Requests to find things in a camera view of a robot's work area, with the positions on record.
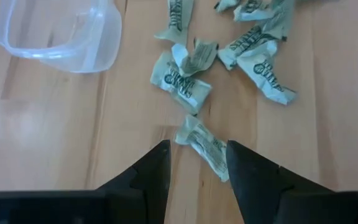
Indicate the clear plastic bin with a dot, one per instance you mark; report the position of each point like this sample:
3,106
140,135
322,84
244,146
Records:
98,46

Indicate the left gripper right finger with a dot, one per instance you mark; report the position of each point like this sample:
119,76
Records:
253,186

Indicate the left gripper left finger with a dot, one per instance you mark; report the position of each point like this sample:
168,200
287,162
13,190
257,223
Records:
148,186

